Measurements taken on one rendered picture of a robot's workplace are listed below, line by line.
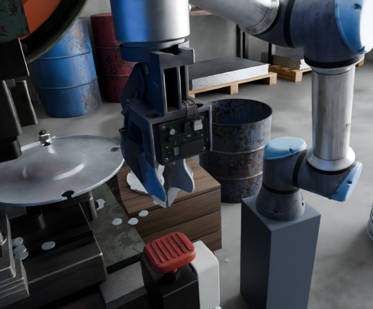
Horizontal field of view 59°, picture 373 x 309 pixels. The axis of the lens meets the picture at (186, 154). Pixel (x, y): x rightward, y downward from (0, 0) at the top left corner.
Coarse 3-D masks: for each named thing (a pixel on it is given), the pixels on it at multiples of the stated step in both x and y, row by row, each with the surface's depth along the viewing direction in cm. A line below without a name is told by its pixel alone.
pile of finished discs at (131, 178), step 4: (160, 164) 155; (160, 168) 151; (188, 168) 151; (132, 172) 152; (160, 172) 148; (192, 172) 146; (128, 176) 148; (132, 176) 147; (160, 176) 145; (192, 176) 145; (128, 180) 144; (132, 180) 144; (136, 180) 144; (128, 184) 141; (132, 184) 142; (136, 184) 141; (140, 184) 141; (140, 188) 138; (144, 188) 138; (140, 192) 137; (144, 192) 135
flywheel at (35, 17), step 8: (24, 0) 85; (32, 0) 85; (40, 0) 86; (48, 0) 86; (56, 0) 87; (24, 8) 85; (32, 8) 85; (40, 8) 86; (48, 8) 87; (32, 16) 86; (40, 16) 87; (48, 16) 88; (32, 24) 87; (40, 24) 88; (32, 32) 87
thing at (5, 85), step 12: (0, 84) 53; (12, 84) 55; (24, 84) 57; (0, 96) 54; (12, 96) 57; (24, 96) 58; (36, 96) 60; (0, 108) 54; (12, 108) 55; (24, 108) 58; (0, 120) 55; (12, 120) 56; (24, 120) 59; (36, 120) 60; (0, 132) 56; (12, 132) 56
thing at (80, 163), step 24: (72, 144) 79; (96, 144) 78; (0, 168) 70; (24, 168) 70; (48, 168) 68; (72, 168) 67; (96, 168) 68; (120, 168) 67; (0, 192) 62; (24, 192) 61; (48, 192) 61
